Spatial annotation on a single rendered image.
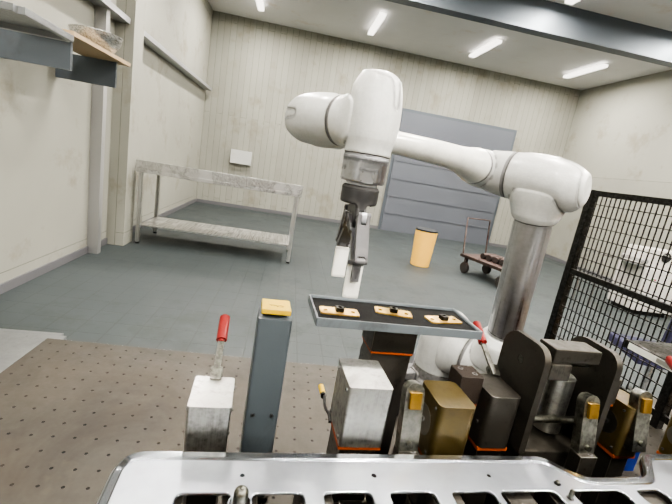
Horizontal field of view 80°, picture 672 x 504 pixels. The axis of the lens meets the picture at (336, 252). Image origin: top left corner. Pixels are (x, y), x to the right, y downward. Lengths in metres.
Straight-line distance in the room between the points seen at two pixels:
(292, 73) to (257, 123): 1.43
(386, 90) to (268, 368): 0.59
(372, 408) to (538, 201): 0.70
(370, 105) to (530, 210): 0.59
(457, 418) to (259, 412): 0.41
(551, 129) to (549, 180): 11.12
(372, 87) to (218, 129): 9.65
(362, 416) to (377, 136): 0.49
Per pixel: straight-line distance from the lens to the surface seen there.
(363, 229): 0.74
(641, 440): 1.13
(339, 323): 0.81
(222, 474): 0.69
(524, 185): 1.17
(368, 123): 0.76
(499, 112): 11.55
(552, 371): 0.92
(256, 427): 0.95
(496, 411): 0.90
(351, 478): 0.71
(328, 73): 10.43
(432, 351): 1.45
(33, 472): 1.20
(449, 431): 0.82
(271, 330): 0.84
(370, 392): 0.71
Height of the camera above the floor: 1.46
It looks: 12 degrees down
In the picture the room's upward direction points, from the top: 10 degrees clockwise
